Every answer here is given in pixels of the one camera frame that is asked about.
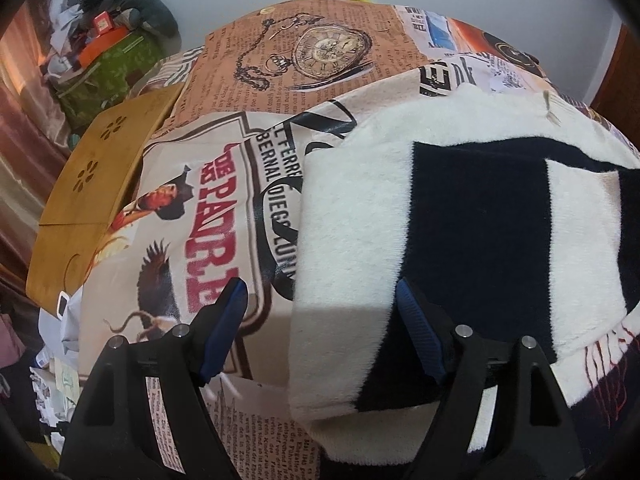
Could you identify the green patterned storage bin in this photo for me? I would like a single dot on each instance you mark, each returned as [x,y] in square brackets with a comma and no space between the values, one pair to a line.
[115,70]

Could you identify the bamboo lap table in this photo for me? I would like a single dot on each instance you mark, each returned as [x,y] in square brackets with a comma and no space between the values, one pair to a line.
[100,160]

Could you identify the small red box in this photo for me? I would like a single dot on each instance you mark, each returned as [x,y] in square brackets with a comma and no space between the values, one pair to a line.
[103,23]

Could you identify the printed blanket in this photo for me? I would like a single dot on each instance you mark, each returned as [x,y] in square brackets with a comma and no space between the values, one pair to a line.
[220,160]

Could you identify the white and black towel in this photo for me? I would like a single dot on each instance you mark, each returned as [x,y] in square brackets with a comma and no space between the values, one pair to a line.
[350,210]

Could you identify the pile of clothes and papers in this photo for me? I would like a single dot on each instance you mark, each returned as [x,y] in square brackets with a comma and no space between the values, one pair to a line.
[75,10]

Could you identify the pink and gold curtain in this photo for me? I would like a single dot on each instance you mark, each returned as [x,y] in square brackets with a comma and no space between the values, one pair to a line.
[20,110]

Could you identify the small white device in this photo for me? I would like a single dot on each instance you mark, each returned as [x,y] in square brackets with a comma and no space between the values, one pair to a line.
[65,305]

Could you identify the white cloth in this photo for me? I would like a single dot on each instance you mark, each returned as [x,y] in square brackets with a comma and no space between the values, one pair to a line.
[70,340]

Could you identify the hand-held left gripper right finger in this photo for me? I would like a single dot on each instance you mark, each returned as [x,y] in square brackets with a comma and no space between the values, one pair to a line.
[420,330]

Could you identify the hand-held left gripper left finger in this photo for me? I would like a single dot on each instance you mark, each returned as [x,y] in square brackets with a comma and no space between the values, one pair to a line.
[225,330]

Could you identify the orange flat box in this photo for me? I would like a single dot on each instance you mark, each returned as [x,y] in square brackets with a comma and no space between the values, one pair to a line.
[100,46]

